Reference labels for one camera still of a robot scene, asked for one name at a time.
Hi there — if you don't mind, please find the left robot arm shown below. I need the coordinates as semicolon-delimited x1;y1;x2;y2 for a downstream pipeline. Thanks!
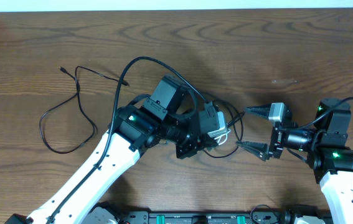
7;75;227;223

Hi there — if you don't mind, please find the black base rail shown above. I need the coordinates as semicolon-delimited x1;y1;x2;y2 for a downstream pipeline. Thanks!
85;201;332;224

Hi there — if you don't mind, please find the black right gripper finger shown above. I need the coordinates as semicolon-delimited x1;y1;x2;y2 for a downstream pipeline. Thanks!
236;141;270;161
245;105;271;120

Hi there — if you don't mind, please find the white cable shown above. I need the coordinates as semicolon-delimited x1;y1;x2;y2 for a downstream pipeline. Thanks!
215;130;232;146

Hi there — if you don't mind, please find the clear tape piece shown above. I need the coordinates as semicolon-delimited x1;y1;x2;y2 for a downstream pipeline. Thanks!
271;78;298;85

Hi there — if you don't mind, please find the thin black cable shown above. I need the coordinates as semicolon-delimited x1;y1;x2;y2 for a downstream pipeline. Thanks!
200;98;245;159

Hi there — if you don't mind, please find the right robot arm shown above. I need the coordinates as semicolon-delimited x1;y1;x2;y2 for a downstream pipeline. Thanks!
236;96;353;223

